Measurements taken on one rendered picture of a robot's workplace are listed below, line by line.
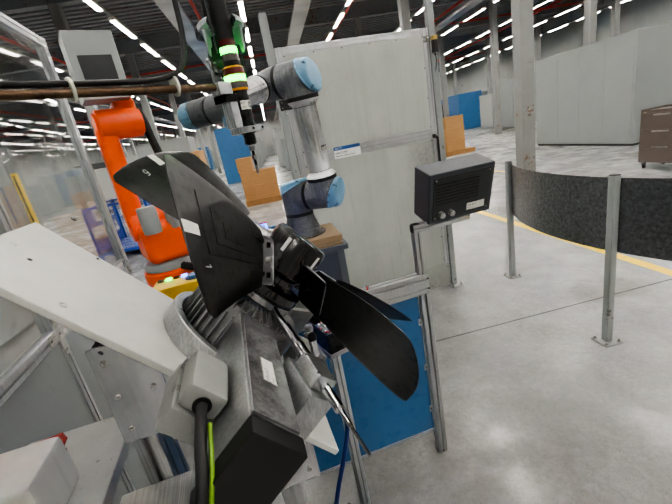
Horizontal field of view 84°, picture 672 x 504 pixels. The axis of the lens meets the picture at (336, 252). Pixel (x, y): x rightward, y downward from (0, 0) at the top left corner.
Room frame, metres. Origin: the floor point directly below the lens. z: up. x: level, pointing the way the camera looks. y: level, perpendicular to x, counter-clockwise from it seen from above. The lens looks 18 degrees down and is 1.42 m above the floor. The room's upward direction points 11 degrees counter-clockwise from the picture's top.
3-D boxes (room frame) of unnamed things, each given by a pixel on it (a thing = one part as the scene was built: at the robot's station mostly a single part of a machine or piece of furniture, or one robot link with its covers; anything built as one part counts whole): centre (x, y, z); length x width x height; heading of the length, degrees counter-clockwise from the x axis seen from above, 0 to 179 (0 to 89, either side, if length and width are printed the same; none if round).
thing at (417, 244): (1.30, -0.30, 0.96); 0.03 x 0.03 x 0.20; 13
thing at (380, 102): (2.80, -0.39, 1.10); 1.21 x 0.06 x 2.20; 103
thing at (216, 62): (0.94, 0.16, 1.63); 0.12 x 0.08 x 0.09; 13
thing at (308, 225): (1.53, 0.12, 1.09); 0.15 x 0.15 x 0.10
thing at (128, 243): (7.11, 3.78, 0.49); 1.27 x 0.88 x 0.98; 7
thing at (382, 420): (1.20, 0.12, 0.45); 0.82 x 0.02 x 0.66; 103
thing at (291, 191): (1.53, 0.11, 1.21); 0.13 x 0.12 x 0.14; 63
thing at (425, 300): (1.30, -0.30, 0.39); 0.04 x 0.04 x 0.78; 13
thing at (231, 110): (0.82, 0.14, 1.50); 0.09 x 0.07 x 0.10; 138
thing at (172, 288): (1.12, 0.50, 1.02); 0.16 x 0.10 x 0.11; 103
